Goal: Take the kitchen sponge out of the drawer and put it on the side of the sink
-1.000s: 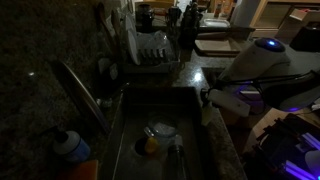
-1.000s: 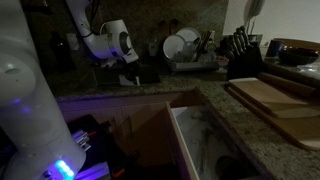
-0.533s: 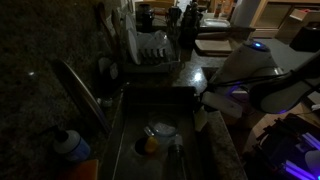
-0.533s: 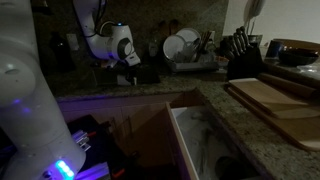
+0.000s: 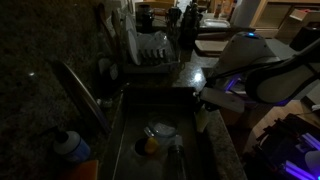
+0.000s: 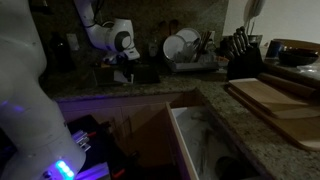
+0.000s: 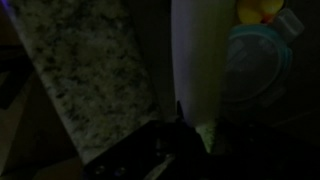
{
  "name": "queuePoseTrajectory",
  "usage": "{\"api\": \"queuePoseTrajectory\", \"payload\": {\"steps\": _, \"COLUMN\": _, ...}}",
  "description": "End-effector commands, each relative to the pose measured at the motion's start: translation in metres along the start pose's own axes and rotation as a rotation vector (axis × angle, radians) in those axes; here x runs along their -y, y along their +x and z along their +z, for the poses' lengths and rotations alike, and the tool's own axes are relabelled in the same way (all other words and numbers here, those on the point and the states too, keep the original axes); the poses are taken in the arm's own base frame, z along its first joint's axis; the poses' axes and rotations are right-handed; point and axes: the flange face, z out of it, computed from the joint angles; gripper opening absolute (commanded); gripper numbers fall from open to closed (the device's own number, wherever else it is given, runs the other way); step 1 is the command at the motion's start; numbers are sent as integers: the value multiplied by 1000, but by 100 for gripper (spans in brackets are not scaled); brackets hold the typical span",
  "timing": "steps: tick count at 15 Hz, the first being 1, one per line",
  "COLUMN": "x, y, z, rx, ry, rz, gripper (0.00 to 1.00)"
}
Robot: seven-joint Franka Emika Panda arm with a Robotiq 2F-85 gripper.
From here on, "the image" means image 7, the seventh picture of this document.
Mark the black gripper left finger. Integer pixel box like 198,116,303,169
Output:
81,119,208,180

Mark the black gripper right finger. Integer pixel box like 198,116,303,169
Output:
213,115,320,180

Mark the steel kitchen sink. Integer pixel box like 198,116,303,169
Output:
126,0,320,134

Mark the round container teal lid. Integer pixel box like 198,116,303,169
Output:
221,7,305,113

